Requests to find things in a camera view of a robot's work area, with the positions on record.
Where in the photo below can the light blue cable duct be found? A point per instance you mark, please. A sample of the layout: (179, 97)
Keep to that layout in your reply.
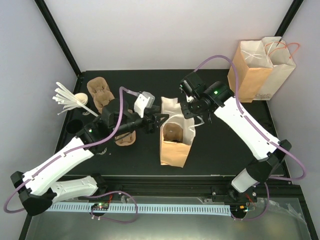
(141, 208)

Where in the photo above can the large brown paper bag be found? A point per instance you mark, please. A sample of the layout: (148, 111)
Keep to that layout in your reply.
(253, 68)

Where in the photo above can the stack of pulp cup carriers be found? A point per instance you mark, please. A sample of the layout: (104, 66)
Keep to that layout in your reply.
(100, 92)

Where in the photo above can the cup holding straws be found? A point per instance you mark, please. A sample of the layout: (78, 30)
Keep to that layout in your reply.
(82, 97)

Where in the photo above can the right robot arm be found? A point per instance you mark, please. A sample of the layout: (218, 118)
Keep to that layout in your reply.
(218, 99)

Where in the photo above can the brown pulp cup carrier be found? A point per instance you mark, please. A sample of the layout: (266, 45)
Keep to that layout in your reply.
(172, 132)

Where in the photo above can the white paper bag orange handle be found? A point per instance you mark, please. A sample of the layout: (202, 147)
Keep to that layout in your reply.
(280, 55)

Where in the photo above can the small brown paper bag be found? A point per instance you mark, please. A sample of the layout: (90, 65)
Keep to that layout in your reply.
(175, 154)

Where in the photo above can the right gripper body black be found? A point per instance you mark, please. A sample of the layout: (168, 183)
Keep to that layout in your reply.
(194, 111)

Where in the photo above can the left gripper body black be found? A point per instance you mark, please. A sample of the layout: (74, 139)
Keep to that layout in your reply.
(147, 127)

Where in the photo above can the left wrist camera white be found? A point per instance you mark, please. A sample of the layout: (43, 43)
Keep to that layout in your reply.
(144, 101)

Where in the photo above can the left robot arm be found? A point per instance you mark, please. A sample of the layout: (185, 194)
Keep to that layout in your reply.
(39, 188)

